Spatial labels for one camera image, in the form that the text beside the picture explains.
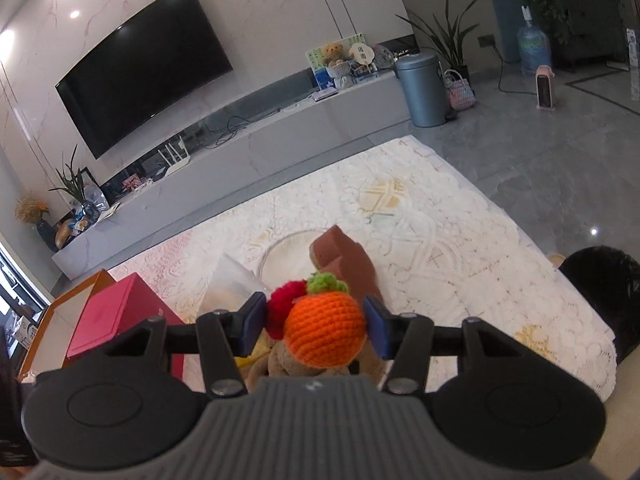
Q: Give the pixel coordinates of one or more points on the clear box with red lid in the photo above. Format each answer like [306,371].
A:
[115,310]

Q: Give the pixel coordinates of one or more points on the clear glass plate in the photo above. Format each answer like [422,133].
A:
[285,255]

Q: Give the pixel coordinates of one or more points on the pink photo card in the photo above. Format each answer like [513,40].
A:
[132,182]

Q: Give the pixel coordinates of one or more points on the white marble television cabinet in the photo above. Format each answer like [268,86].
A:
[250,160]

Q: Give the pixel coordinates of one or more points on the teddy bear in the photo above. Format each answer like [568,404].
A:
[334,55]

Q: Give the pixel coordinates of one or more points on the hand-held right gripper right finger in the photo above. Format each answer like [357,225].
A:
[379,327]

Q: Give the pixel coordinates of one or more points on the stack of papers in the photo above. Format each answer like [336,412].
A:
[109,212]

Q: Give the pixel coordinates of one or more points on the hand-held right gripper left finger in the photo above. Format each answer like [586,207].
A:
[252,322]

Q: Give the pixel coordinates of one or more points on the dried flowers in black vase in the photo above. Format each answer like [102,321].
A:
[32,210]

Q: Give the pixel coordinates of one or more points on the brown sponge block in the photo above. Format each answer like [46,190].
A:
[350,265]

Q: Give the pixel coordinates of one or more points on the brown ornament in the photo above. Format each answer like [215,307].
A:
[65,235]

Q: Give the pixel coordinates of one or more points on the grey-blue trash can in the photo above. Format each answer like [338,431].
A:
[422,90]

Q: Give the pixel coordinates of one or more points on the blue water jug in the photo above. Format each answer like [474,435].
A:
[534,45]

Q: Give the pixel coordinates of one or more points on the orange crochet fruit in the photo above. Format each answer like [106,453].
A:
[325,327]

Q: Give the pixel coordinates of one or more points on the clear plastic bag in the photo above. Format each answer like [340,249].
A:
[227,285]

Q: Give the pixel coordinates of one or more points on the round paper fan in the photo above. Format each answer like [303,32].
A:
[361,55]

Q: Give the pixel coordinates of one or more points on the red crochet fruit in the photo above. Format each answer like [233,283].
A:
[285,300]

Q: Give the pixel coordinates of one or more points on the pink woven basket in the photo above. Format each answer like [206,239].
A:
[460,92]

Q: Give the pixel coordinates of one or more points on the brown plush toy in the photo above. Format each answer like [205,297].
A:
[285,360]

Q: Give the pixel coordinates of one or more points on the black wall television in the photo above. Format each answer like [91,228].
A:
[145,65]

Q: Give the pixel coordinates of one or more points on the sliding glass door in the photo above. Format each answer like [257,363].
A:
[20,285]

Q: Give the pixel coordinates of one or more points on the dark round object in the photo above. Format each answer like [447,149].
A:
[600,290]

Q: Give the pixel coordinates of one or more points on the long-leaf potted plant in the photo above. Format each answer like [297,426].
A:
[450,35]

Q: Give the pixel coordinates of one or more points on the orange cardboard box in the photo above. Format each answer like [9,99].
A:
[55,325]

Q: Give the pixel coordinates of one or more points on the wall outlet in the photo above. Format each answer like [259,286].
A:
[486,40]

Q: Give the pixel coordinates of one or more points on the white router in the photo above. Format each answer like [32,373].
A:
[175,162]

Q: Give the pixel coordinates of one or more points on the pink space heater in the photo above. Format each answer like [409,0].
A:
[546,87]

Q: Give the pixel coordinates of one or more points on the green plant in glass vase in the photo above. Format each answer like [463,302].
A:
[75,180]

